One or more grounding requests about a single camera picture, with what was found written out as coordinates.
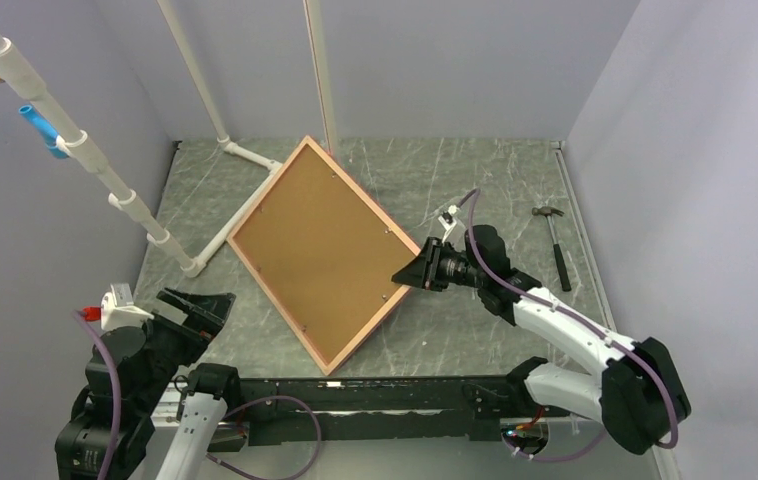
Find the white pvc pipe stand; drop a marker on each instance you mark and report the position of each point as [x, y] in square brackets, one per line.
[54, 218]

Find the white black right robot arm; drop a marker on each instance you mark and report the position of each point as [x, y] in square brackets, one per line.
[631, 388]

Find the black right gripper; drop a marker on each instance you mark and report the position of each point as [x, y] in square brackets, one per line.
[423, 271]

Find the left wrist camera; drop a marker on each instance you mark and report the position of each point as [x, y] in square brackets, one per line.
[116, 309]

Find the pink wooden picture frame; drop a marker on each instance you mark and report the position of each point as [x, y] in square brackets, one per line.
[324, 252]

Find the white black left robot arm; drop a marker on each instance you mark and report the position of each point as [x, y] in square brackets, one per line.
[135, 357]

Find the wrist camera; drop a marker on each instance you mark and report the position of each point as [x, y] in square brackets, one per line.
[453, 228]
[116, 309]

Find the aluminium side rail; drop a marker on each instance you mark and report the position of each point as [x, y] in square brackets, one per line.
[664, 459]

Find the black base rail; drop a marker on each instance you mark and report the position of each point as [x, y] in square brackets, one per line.
[477, 408]

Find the black handled claw hammer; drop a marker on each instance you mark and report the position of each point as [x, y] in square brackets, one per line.
[549, 213]

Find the blue pipe peg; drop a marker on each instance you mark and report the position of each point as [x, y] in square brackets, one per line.
[45, 129]

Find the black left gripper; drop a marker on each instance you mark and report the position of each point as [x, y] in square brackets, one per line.
[198, 327]

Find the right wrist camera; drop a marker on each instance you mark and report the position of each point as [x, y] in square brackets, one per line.
[453, 228]

